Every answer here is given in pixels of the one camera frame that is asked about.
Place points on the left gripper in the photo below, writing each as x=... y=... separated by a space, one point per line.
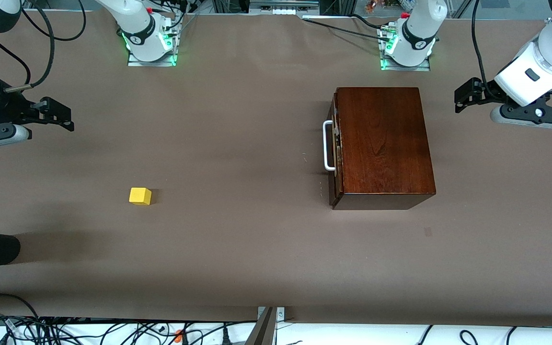
x=485 y=91

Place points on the yellow cube block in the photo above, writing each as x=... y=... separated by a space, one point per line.
x=140 y=195

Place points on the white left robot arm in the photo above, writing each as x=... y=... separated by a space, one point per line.
x=419 y=28

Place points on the dark brown wooden cabinet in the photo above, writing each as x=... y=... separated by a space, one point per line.
x=381 y=143

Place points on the grey power strip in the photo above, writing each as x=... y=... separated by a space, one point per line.
x=283 y=5

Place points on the orange plug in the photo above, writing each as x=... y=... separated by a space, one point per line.
x=178 y=335

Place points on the dark angled metal bar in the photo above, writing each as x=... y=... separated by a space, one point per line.
x=262 y=330

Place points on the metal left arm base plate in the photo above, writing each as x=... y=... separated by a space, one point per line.
x=403 y=68

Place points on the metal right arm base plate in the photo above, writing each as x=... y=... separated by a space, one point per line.
x=151 y=62

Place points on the silver metal bracket plate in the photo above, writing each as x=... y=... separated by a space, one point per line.
x=281 y=314

